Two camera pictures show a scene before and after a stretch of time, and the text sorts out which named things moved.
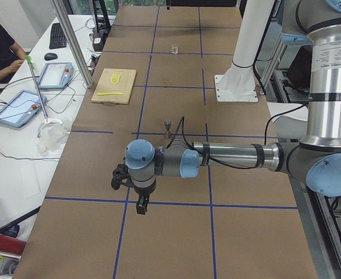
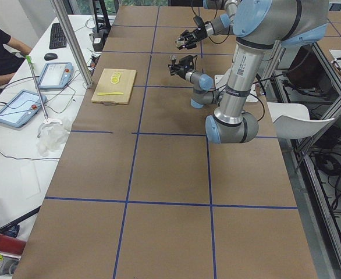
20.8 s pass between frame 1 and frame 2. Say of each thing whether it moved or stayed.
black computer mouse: stayed
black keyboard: stayed
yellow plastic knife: stayed
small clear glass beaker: moved
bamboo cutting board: stayed
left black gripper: moved
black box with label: stayed
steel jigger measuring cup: moved
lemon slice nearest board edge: stayed
